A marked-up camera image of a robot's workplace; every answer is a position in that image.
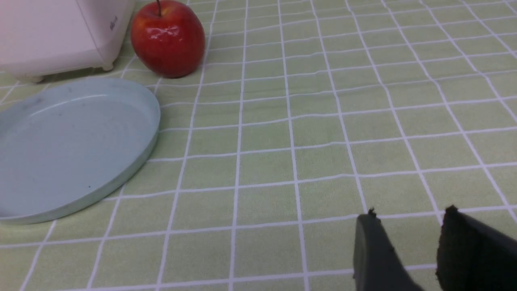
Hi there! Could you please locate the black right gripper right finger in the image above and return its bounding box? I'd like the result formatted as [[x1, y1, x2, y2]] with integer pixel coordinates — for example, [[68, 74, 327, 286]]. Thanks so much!
[[436, 206, 517, 291]]

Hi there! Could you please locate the green checkered tablecloth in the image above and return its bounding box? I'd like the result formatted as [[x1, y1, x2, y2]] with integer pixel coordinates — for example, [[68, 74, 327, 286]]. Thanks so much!
[[1, 0, 517, 291]]

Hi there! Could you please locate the white two-slot toaster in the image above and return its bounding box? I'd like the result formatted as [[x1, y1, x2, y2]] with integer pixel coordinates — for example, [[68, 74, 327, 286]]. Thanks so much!
[[0, 0, 136, 83]]

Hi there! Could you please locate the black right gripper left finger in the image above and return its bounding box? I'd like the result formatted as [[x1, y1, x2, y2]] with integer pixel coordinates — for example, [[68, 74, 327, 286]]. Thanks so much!
[[353, 208, 423, 291]]

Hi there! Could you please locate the light blue plate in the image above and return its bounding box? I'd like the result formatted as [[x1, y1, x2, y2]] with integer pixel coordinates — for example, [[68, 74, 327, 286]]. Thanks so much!
[[0, 78, 161, 224]]

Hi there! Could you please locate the red apple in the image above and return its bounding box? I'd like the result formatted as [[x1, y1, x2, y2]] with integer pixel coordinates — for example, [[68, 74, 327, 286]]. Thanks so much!
[[130, 0, 206, 78]]

